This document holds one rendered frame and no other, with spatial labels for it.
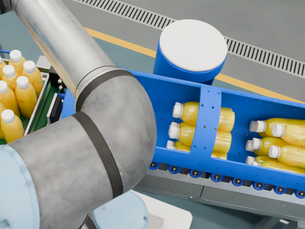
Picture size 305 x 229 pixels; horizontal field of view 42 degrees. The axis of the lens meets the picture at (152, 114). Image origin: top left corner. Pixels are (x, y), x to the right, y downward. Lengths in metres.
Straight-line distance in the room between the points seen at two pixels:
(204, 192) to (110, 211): 0.69
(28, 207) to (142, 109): 0.17
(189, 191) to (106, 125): 1.06
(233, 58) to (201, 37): 1.42
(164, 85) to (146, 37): 1.69
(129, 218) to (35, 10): 0.45
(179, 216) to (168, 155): 0.21
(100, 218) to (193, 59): 0.91
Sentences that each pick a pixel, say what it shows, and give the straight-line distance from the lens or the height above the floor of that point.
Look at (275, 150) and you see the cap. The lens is 1.35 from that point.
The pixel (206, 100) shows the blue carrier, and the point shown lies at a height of 1.23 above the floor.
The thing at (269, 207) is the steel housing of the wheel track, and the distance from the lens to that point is 1.57.
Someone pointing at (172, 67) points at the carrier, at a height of 1.01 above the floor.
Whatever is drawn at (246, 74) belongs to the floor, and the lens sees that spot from 3.03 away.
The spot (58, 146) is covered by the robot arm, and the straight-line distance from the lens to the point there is 0.45.
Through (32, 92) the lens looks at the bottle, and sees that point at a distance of 1.47.
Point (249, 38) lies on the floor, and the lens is 3.29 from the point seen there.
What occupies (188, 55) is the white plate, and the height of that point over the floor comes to 1.04.
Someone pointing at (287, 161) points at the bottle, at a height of 1.12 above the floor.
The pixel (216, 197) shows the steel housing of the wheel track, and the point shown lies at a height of 0.86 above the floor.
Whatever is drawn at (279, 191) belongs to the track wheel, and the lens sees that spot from 1.49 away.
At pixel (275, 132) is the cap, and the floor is 1.16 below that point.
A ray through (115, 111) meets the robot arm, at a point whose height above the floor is 1.82.
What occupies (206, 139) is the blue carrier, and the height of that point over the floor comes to 1.19.
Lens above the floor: 2.22
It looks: 57 degrees down
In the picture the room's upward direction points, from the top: 12 degrees clockwise
